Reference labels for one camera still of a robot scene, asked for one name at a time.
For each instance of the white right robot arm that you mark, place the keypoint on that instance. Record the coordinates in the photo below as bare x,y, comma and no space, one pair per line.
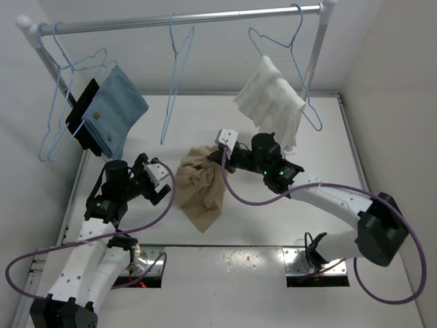
377,232

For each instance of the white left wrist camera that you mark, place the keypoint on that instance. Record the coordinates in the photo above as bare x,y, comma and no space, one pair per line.
155,172

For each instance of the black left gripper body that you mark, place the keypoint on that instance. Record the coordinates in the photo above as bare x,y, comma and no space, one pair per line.
139,183

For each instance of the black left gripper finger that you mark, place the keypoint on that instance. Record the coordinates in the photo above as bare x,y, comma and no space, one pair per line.
142,160
155,197

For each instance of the black cloth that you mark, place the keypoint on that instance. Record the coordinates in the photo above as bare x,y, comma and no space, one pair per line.
74,119

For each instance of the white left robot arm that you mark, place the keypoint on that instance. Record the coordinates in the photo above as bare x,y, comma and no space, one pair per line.
102,251

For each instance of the blue denim cloth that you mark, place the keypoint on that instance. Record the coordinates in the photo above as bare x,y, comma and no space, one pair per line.
113,111

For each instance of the white quilted cloth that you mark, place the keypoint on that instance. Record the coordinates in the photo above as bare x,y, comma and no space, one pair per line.
270,102

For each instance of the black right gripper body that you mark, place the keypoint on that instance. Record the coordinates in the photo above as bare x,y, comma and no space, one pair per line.
240,158

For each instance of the beige t shirt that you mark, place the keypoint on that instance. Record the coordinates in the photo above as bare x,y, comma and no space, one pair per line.
200,187

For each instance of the blue wire hanger with denim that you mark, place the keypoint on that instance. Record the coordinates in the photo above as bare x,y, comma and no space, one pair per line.
68,136

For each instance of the silver clothes rack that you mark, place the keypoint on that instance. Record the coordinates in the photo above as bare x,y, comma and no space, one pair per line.
323,9

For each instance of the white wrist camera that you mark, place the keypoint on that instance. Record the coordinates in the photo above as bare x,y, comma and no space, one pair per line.
155,172
227,138

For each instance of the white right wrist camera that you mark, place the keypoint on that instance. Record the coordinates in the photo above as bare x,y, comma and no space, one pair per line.
227,138

